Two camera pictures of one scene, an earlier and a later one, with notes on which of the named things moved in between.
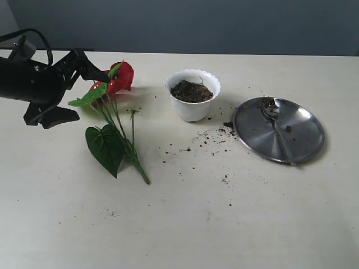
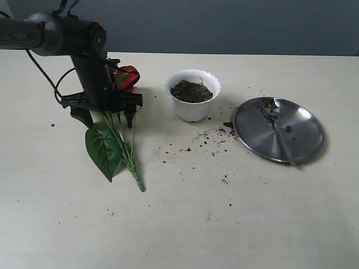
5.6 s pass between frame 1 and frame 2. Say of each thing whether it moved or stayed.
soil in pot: stayed
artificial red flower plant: moved
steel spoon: stayed
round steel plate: stayed
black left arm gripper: moved
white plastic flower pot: stayed
